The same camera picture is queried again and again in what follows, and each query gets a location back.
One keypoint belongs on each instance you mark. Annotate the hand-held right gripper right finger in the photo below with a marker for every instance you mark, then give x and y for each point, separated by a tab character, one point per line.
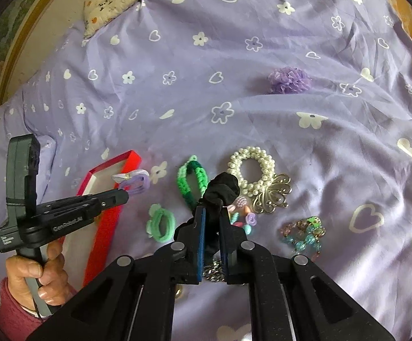
224	245

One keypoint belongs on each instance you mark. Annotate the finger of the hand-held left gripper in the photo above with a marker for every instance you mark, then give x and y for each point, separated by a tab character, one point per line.
110	203
96	195

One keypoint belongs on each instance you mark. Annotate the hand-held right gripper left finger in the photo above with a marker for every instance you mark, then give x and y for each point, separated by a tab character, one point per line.
201	243

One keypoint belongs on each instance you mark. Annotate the red jewelry box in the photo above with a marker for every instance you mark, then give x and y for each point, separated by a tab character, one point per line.
104	234

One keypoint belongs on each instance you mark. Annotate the black scrunchie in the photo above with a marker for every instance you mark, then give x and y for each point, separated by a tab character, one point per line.
223	184

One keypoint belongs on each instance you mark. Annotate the person's left forearm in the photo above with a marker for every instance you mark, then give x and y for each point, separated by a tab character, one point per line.
14	309

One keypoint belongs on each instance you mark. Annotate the person's left hand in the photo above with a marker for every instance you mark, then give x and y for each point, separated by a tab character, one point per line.
51	273

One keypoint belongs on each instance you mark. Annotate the metal flower hair clip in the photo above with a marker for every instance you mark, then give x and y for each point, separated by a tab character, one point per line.
271	195

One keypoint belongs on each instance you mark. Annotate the purple mesh scrunchie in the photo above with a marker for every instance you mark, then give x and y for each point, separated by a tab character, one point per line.
287	80

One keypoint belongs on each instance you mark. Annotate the purple flower print bedsheet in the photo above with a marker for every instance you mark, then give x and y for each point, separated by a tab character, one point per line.
227	42

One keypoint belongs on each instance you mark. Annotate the wooden bed frame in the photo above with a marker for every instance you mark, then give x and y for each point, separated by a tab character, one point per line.
25	32

